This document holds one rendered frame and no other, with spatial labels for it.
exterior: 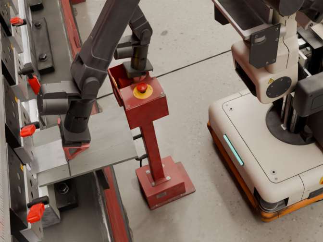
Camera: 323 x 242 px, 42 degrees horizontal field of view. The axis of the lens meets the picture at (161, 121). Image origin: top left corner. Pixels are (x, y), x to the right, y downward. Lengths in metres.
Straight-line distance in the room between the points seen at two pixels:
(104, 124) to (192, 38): 1.81
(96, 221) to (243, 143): 0.99
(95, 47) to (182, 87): 1.70
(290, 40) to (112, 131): 0.70
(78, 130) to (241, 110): 1.19
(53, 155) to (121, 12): 0.45
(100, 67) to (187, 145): 1.43
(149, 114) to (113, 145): 0.45
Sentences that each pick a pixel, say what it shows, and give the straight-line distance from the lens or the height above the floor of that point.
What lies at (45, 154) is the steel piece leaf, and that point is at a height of 1.00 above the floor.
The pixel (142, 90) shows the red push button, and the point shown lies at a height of 0.81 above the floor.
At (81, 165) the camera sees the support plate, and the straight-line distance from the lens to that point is 1.10.
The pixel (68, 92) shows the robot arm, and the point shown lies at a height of 1.23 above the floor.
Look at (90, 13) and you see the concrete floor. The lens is 3.29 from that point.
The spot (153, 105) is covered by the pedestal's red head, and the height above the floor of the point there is 0.75.
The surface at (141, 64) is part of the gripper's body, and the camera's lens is 1.53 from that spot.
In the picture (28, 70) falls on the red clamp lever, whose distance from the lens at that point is 1.14.
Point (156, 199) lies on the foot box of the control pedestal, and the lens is 2.08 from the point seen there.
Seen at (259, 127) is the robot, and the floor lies 0.28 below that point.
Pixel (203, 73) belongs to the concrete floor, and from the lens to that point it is 2.65.
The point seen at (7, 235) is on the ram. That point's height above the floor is 1.28.
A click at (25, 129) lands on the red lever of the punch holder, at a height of 1.24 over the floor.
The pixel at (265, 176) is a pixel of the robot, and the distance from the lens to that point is 1.87.
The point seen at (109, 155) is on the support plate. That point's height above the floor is 1.00.
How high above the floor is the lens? 1.89
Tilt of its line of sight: 51 degrees down
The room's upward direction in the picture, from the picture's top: 11 degrees counter-clockwise
